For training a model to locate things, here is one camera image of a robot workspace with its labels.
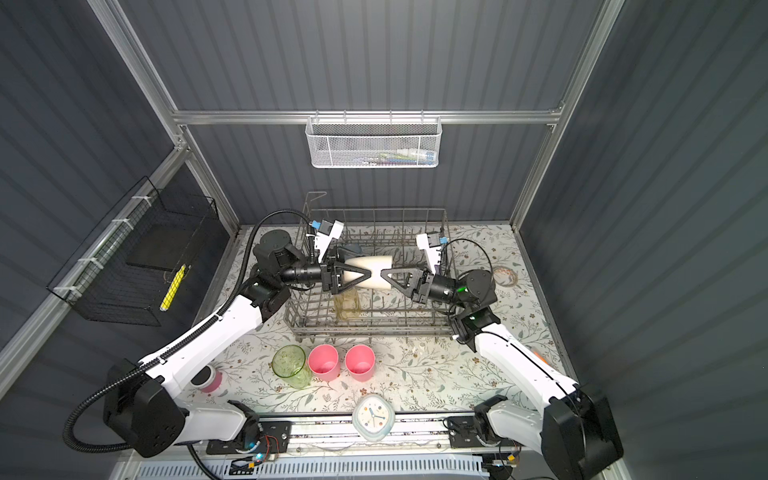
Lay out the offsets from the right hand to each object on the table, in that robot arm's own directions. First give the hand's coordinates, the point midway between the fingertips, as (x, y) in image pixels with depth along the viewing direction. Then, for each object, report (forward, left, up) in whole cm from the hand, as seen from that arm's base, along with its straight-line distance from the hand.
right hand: (386, 284), depth 61 cm
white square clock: (-19, +4, -32) cm, 37 cm away
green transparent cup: (-8, +26, -24) cm, 36 cm away
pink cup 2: (-4, +9, -33) cm, 34 cm away
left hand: (+4, +3, 0) cm, 5 cm away
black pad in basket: (+16, +59, -5) cm, 62 cm away
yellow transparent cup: (+10, +13, -25) cm, 30 cm away
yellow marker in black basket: (+3, +50, -6) cm, 51 cm away
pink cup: (-4, +19, -33) cm, 38 cm away
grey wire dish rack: (+12, +4, -35) cm, 37 cm away
